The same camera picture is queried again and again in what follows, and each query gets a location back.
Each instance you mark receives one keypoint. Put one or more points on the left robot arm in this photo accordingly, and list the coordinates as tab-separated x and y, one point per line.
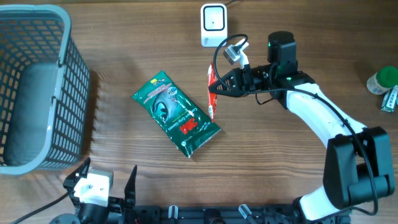
90	214

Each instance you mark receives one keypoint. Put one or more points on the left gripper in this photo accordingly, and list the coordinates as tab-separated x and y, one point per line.
116	205

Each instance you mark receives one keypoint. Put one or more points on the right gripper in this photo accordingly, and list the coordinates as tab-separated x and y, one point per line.
240	79

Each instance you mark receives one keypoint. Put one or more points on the grey plastic shopping basket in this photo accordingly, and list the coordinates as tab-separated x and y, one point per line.
45	85

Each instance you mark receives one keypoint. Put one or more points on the green white candy bar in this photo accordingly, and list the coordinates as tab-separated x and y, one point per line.
389	100

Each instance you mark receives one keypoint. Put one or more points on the white barcode scanner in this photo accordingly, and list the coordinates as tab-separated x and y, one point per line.
214	24

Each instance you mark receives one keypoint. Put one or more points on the green lid plastic jar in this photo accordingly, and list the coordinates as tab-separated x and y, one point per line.
382	81

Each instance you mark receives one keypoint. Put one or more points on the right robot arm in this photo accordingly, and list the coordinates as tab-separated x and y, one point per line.
358	165

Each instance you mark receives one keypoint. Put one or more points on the red Nestle stick sachet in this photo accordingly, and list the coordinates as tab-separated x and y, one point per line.
212	97

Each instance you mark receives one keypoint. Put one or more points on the green 3M gloves package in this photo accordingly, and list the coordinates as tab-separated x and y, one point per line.
186	125

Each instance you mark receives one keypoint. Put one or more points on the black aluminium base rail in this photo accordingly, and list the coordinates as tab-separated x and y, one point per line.
268	214

